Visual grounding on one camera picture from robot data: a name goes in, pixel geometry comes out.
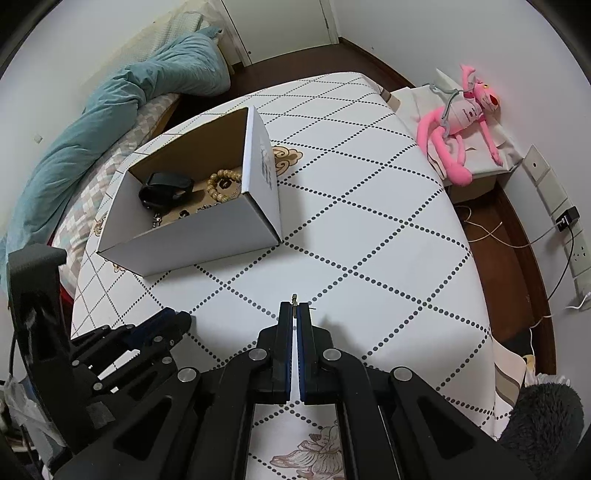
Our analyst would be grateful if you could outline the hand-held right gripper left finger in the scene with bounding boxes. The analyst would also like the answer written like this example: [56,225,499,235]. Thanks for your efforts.
[55,301,296,480]

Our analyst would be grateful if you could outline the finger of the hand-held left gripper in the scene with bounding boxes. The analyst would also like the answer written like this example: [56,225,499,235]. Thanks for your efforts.
[90,339,188,398]
[69,309,193,354]

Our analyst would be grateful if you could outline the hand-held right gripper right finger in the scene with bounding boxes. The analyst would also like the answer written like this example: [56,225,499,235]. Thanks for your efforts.
[297,304,537,480]

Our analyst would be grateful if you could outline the white cardboard box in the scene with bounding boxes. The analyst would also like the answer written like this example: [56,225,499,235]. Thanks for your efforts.
[96,105,283,278]

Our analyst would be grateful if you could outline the black smart band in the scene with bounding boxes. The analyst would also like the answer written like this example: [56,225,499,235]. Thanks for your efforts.
[138,172,194,210]

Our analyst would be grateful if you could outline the wooden bead bracelet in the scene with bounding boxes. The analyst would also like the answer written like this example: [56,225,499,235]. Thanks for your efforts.
[206,168,243,204]

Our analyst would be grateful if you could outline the clear plastic bag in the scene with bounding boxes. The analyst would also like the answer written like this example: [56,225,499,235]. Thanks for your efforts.
[0,373,48,445]

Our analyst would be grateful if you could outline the diamond patterned tablecloth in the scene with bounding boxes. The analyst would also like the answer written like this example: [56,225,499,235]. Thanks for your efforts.
[69,71,502,480]

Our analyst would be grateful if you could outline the light blue duvet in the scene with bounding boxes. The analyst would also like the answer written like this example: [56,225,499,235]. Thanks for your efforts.
[4,25,232,253]

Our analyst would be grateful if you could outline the striped beige cloth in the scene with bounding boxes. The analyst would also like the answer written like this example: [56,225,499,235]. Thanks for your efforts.
[491,339,537,417]

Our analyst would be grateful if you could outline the dark fleece clothing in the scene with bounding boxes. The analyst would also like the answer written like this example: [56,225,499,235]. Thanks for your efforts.
[498,380,585,467]

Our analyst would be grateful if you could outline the grey clothes hanger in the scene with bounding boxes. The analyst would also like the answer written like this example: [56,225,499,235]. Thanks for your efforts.
[424,82,467,140]

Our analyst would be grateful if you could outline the pink plush toy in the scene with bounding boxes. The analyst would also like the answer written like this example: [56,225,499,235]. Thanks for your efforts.
[416,63,505,186]

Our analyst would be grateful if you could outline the black charger plug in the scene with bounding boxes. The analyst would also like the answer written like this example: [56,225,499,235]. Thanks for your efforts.
[555,207,581,232]

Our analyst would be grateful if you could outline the white door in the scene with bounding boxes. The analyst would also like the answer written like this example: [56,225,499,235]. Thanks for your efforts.
[219,0,341,66]

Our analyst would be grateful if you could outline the thin white cable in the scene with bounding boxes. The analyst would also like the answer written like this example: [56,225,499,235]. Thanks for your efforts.
[456,205,560,248]

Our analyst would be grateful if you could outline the wall socket panel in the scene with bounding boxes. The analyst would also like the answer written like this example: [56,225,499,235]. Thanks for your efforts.
[521,144,591,297]

